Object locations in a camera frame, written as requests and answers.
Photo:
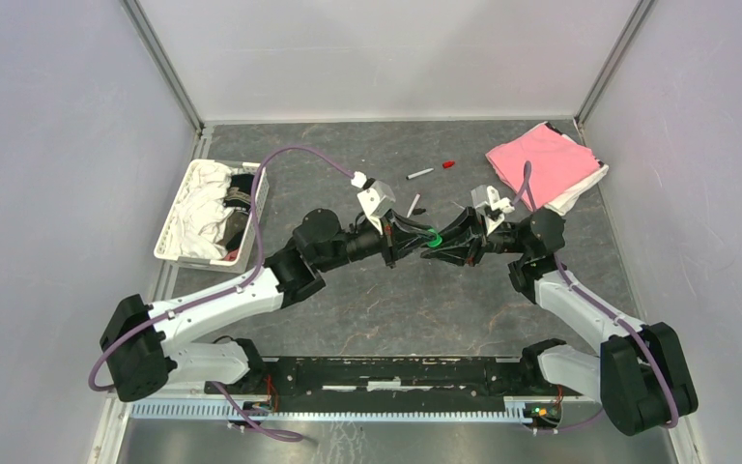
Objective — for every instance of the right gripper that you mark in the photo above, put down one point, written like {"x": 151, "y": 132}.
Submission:
{"x": 467, "y": 224}

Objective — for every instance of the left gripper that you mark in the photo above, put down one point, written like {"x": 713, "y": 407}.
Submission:
{"x": 400, "y": 238}

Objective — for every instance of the green pen cap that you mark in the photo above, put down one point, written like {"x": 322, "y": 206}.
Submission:
{"x": 435, "y": 239}

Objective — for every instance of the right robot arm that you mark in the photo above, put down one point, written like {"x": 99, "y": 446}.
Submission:
{"x": 636, "y": 371}

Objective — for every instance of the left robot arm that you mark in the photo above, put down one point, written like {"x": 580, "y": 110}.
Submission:
{"x": 146, "y": 347}

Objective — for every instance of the white pen middle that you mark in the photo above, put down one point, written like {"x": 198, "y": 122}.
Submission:
{"x": 413, "y": 205}

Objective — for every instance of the white pen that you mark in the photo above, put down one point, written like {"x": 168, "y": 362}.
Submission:
{"x": 419, "y": 173}
{"x": 413, "y": 205}

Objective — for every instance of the white pen upper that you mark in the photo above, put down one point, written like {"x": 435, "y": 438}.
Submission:
{"x": 419, "y": 173}

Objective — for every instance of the pink folded cloth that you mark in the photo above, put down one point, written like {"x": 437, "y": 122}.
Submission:
{"x": 509, "y": 159}

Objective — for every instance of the black cloth in basket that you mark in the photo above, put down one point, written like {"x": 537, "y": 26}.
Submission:
{"x": 237, "y": 201}

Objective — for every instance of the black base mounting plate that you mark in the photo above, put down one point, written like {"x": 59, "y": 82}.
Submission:
{"x": 369, "y": 385}

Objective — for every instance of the white plastic basket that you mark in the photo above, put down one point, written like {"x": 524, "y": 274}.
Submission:
{"x": 237, "y": 261}

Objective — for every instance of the white cloth in basket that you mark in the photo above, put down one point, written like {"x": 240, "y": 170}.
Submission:
{"x": 196, "y": 220}

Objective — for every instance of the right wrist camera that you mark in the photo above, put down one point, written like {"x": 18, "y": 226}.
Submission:
{"x": 487, "y": 201}

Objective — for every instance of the aluminium frame rail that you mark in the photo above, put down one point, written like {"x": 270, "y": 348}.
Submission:
{"x": 208, "y": 401}

